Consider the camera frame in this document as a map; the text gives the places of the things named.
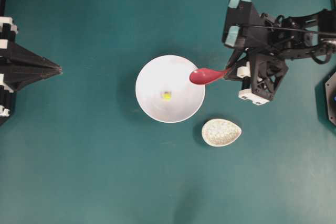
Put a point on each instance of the speckled egg-shaped dish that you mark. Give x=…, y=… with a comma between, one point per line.
x=220, y=132

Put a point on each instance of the yellow hexagonal prism block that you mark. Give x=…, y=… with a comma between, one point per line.
x=167, y=96

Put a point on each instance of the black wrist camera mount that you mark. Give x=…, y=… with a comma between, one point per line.
x=244, y=27

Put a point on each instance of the large white bowl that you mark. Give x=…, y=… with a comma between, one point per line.
x=168, y=73

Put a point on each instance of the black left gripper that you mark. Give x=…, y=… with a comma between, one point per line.
x=14, y=77

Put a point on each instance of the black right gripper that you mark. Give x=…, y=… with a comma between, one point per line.
x=261, y=75

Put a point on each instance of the red plastic spoon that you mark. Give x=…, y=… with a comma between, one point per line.
x=204, y=76

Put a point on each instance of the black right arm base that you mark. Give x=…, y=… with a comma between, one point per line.
x=325, y=101

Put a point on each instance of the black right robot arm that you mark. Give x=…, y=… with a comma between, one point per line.
x=294, y=38

